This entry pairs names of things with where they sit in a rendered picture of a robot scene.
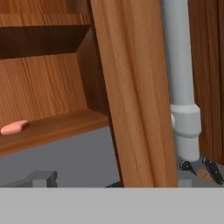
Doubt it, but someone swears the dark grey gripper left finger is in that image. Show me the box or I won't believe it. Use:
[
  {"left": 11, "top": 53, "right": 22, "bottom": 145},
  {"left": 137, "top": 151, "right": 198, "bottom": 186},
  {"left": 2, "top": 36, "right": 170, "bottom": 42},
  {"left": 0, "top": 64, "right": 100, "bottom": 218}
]
[{"left": 0, "top": 170, "right": 59, "bottom": 188}]

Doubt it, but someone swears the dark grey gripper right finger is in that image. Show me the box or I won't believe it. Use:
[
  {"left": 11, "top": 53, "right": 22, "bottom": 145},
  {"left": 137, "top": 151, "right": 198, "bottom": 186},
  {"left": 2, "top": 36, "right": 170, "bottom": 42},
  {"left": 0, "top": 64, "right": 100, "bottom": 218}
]
[{"left": 177, "top": 170, "right": 217, "bottom": 188}]

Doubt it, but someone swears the pink bar soap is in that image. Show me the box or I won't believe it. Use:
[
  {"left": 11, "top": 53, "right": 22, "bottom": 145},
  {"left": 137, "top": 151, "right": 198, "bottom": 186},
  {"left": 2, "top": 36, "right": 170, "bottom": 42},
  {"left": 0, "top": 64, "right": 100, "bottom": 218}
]
[{"left": 0, "top": 119, "right": 30, "bottom": 137}]

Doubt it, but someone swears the open wooden cabinet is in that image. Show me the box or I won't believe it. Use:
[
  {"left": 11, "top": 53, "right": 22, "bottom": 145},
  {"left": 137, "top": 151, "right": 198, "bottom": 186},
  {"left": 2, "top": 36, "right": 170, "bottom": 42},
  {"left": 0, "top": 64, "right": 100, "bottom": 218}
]
[{"left": 0, "top": 0, "right": 113, "bottom": 158}]

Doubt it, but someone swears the wooden cabinet door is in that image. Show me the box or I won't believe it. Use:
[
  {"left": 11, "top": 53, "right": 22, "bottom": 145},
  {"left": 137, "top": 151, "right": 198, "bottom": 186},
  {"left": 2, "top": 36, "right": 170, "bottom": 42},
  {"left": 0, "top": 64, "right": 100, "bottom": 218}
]
[
  {"left": 88, "top": 0, "right": 179, "bottom": 188},
  {"left": 187, "top": 0, "right": 224, "bottom": 166}
]

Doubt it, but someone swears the wooden knife block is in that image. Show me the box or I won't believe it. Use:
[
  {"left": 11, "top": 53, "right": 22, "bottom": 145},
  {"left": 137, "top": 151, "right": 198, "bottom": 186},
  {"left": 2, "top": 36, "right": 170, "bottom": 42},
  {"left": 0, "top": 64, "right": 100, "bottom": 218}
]
[{"left": 196, "top": 166, "right": 216, "bottom": 184}]

